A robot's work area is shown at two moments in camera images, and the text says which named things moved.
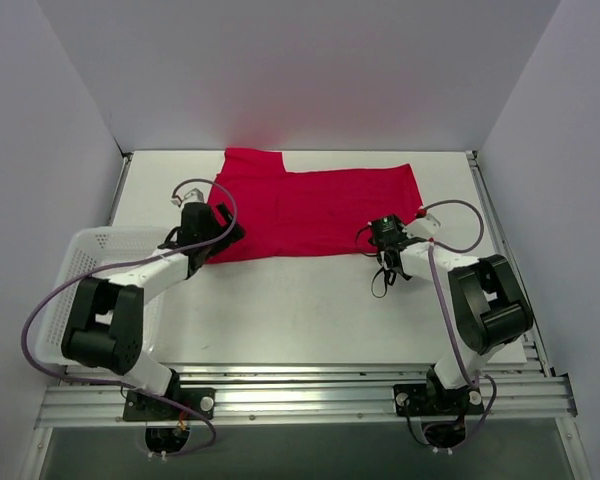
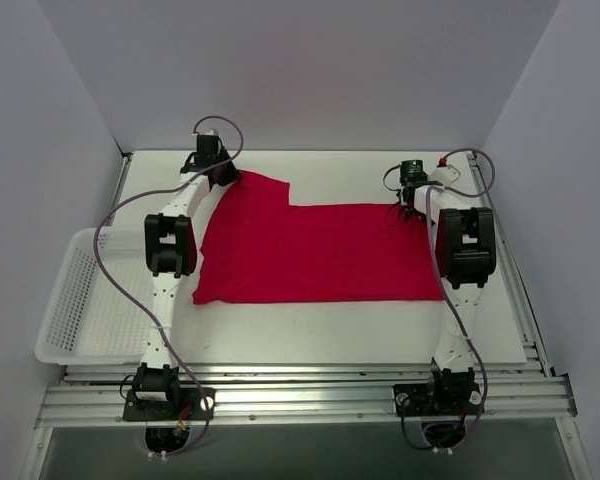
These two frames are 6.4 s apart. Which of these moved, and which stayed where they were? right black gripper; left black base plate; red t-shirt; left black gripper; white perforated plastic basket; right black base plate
Moved: red t-shirt; left black gripper; right black gripper
Stayed: right black base plate; left black base plate; white perforated plastic basket
